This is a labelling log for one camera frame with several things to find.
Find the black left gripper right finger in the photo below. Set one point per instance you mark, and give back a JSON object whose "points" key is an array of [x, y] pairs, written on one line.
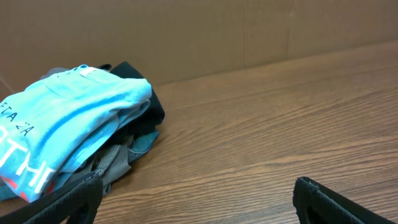
{"points": [[317, 204]]}

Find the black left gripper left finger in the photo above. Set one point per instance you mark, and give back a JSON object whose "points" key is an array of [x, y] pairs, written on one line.
{"points": [[75, 203]]}

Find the light blue printed t-shirt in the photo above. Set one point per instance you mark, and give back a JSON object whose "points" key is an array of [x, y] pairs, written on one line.
{"points": [[51, 128]]}

